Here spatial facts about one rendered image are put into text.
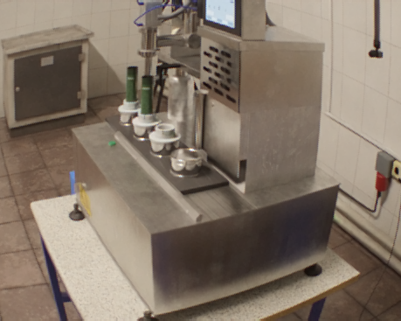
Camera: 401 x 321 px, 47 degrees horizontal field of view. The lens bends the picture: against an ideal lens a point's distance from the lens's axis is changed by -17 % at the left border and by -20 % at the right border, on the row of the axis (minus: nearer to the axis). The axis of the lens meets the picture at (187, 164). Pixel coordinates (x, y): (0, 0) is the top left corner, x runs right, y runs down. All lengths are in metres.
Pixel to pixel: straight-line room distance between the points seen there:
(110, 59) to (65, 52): 0.99
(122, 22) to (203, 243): 4.09
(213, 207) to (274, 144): 0.19
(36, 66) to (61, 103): 0.45
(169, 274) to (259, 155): 0.31
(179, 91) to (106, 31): 3.53
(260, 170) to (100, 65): 3.99
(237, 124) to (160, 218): 0.24
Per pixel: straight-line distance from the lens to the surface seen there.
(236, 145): 1.11
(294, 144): 1.19
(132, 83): 1.44
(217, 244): 1.10
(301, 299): 1.28
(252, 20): 1.03
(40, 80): 4.20
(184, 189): 1.14
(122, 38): 5.07
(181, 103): 1.51
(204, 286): 1.15
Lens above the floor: 1.56
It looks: 25 degrees down
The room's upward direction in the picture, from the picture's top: 2 degrees clockwise
